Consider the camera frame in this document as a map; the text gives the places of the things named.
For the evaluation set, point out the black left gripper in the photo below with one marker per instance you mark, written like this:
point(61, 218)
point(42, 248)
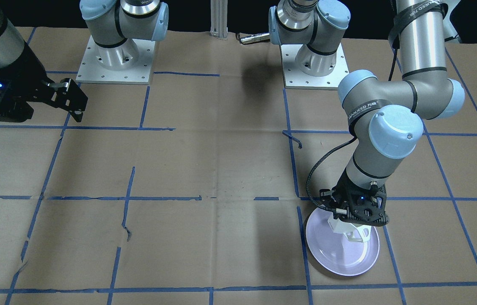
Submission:
point(341, 189)

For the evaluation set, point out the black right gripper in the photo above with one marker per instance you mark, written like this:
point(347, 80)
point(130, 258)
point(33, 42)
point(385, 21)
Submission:
point(31, 73)

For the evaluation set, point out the white faceted mug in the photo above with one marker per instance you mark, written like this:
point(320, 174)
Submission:
point(353, 232)

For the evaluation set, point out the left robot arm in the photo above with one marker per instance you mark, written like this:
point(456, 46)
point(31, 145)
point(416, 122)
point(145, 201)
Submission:
point(385, 116)

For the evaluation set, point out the lavender round plate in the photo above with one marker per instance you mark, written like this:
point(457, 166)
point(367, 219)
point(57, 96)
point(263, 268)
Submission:
point(334, 252)

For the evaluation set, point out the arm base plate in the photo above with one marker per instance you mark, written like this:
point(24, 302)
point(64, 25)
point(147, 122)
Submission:
point(304, 69)
point(129, 63)

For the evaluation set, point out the aluminium frame post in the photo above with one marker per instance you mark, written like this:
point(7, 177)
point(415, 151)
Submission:
point(218, 14)

